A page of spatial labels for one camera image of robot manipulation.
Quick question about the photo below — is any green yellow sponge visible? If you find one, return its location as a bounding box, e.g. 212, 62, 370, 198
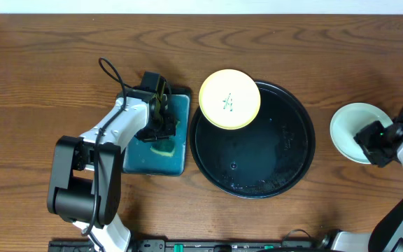
150, 139, 176, 158

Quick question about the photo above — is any mint plate with large scribble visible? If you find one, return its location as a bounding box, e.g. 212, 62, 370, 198
330, 103, 393, 165

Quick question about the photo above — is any yellow plate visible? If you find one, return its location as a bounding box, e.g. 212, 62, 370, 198
199, 69, 261, 130

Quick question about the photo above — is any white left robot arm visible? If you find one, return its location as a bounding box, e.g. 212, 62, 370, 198
47, 94, 176, 251

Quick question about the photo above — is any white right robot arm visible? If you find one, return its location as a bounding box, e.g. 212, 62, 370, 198
320, 103, 403, 251

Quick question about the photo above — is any black rectangular water tray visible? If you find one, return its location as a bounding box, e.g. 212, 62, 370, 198
122, 87, 191, 176

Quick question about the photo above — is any round black serving tray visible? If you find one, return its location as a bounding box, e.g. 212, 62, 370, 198
190, 81, 316, 199

